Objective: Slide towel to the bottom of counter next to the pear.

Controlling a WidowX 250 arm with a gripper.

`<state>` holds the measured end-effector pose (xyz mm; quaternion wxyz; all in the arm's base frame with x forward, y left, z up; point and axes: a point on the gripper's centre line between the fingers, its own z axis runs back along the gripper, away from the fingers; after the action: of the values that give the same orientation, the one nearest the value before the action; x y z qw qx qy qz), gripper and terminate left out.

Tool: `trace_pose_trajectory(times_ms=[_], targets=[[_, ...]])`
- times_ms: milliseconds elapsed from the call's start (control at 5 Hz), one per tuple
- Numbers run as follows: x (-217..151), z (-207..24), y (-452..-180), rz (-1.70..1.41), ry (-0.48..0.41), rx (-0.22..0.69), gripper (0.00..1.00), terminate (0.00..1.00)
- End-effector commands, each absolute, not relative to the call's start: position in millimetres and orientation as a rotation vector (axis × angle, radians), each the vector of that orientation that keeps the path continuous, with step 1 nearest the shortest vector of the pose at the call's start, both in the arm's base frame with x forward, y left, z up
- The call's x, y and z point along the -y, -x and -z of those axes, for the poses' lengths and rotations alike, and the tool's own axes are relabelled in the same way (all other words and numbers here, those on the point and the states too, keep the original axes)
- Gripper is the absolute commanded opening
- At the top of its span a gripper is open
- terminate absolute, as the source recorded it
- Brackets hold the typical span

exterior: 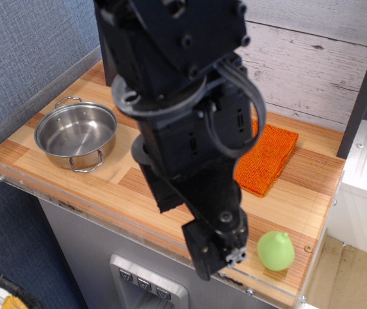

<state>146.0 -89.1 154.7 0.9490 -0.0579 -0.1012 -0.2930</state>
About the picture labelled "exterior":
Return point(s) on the yellow object bottom left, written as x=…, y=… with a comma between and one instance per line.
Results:
x=13, y=302

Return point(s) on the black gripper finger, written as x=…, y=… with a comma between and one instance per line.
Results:
x=207, y=247
x=165, y=195

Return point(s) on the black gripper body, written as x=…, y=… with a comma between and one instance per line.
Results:
x=212, y=196

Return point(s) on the grey cabinet front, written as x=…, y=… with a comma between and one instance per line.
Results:
x=88, y=246

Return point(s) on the clear acrylic counter guard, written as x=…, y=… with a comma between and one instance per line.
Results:
x=117, y=196

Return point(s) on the white side appliance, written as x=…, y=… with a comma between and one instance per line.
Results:
x=347, y=219

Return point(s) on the stainless steel pot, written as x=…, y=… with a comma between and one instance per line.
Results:
x=77, y=135

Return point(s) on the dark grey left post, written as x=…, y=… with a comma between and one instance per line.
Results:
x=105, y=26

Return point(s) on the orange towel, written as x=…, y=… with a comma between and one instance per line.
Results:
x=257, y=170

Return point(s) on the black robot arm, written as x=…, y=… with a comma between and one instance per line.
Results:
x=179, y=77

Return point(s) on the silver button control panel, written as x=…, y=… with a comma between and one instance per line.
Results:
x=139, y=287

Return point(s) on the green toy pear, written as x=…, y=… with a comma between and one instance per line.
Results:
x=276, y=251

